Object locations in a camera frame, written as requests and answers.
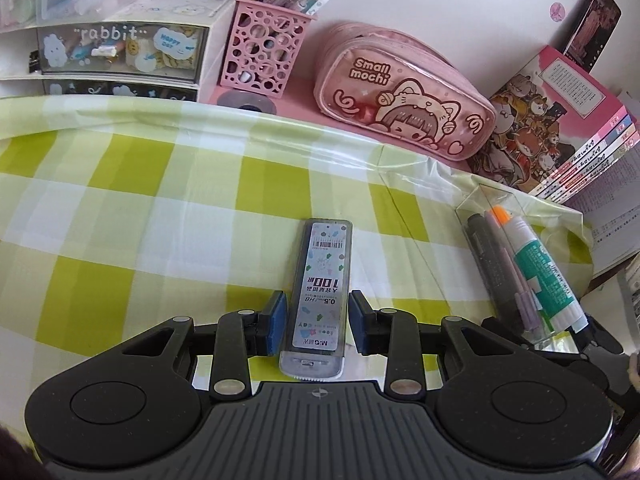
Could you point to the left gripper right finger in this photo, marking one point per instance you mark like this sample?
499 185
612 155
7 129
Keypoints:
391 333

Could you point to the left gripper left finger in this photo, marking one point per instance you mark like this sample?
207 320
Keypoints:
242 335

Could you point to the white green glue stick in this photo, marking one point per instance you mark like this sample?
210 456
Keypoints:
557 300

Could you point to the pencil lead refill box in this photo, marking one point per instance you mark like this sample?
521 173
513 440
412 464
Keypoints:
314 344

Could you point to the clear plastic organizer tray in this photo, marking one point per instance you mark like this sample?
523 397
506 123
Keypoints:
482 199

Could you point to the person's right hand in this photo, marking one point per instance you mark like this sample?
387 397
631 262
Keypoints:
634 371

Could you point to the black marker pen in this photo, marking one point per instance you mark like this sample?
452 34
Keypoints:
496 271

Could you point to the purple pen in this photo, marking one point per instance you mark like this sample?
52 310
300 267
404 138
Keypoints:
531 324

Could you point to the open printed paper stack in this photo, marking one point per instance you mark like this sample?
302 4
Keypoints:
610 209

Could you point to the orange highlighter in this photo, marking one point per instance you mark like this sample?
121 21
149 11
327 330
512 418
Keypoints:
502 216

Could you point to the green checkered tablecloth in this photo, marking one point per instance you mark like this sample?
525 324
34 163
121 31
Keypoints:
117 213

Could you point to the beige spine book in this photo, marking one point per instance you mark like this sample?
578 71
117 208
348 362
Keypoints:
595 164

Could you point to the blue spine book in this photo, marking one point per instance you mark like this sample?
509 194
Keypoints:
590 159

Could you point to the pink spine book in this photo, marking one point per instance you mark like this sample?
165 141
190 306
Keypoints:
549 116

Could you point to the pink cat pencil case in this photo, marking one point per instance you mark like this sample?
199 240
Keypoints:
390 83

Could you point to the pink perforated pen holder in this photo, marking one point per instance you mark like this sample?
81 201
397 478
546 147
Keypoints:
263 46

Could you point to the white rabbit drawer organizer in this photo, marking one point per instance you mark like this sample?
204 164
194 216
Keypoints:
166 49

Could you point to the photo card on wall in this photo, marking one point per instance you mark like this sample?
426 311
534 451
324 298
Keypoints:
594 27

